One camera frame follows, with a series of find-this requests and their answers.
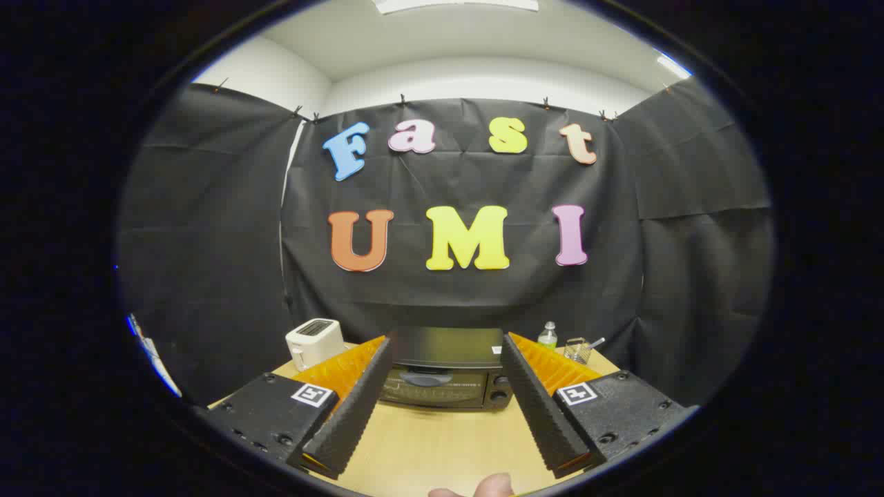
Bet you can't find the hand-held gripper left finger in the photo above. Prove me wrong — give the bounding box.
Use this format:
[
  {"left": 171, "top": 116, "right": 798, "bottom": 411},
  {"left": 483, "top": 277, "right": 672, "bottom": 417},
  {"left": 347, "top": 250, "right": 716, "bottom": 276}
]
[{"left": 204, "top": 336, "right": 396, "bottom": 480}]

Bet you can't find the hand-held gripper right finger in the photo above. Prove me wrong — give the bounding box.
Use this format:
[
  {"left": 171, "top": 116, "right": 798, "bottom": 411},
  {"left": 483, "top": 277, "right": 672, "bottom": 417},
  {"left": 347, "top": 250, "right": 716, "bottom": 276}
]
[{"left": 501, "top": 332, "right": 700, "bottom": 479}]

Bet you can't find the black toaster oven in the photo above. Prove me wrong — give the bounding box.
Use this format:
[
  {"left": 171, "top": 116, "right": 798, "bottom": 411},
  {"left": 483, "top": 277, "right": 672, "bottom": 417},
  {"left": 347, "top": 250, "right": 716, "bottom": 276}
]
[{"left": 378, "top": 327, "right": 515, "bottom": 411}]

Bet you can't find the white pop-up toaster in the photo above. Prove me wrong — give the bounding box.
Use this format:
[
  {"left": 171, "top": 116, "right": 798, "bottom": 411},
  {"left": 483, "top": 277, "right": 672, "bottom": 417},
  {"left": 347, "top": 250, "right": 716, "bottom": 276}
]
[{"left": 285, "top": 318, "right": 348, "bottom": 372}]

